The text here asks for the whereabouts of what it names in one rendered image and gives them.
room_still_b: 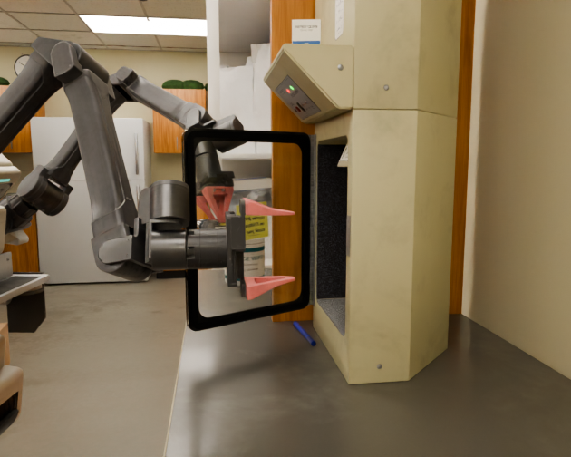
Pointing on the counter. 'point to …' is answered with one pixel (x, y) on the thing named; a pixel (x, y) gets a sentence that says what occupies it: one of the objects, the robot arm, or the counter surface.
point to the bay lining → (331, 222)
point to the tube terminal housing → (395, 184)
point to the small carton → (306, 31)
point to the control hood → (316, 76)
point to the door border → (196, 220)
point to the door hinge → (313, 219)
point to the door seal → (195, 222)
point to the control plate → (296, 98)
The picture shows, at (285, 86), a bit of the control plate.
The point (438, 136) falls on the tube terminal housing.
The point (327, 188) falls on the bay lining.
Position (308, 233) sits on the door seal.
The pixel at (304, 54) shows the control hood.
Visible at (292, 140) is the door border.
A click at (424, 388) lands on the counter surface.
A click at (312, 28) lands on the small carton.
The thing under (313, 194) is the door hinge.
